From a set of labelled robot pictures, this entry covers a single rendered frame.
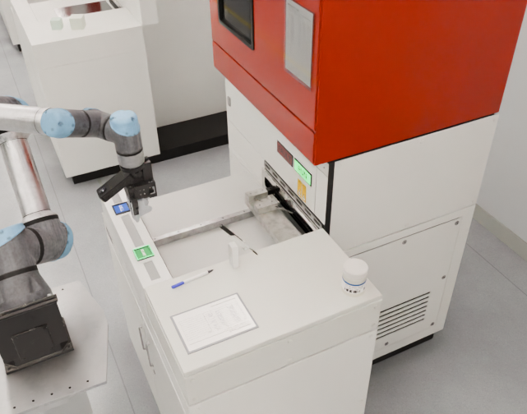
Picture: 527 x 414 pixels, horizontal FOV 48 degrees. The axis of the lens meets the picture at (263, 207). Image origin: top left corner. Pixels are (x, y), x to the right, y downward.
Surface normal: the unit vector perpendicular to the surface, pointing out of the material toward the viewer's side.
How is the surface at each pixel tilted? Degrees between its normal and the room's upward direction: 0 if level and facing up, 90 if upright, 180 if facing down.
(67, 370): 0
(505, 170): 90
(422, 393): 0
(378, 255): 90
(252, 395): 90
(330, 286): 0
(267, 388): 90
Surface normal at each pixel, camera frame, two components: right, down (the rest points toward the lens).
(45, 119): -0.45, 0.11
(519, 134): -0.90, 0.28
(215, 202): -0.01, -0.79
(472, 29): 0.44, 0.55
